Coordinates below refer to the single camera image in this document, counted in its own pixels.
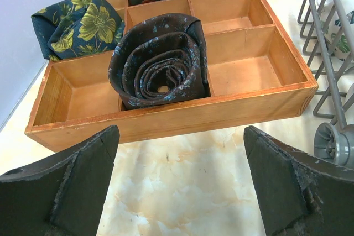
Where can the teal yellow-flower folded tie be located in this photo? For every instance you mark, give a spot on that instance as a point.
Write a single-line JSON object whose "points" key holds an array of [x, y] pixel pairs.
{"points": [[75, 28]]}

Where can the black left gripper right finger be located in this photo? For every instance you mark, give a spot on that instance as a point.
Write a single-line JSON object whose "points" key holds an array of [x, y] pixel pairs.
{"points": [[298, 193]]}

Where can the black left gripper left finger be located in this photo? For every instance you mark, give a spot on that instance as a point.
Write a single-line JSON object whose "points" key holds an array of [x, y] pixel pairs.
{"points": [[62, 194]]}

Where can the wooden compartment tray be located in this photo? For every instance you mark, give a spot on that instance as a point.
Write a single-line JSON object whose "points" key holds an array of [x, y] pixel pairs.
{"points": [[255, 74]]}

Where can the grey wire dish rack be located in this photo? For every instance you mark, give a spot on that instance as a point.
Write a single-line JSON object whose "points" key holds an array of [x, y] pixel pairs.
{"points": [[327, 28]]}

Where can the brown floral rolled tie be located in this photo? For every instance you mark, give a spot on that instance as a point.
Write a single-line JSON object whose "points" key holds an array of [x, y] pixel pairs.
{"points": [[159, 61]]}

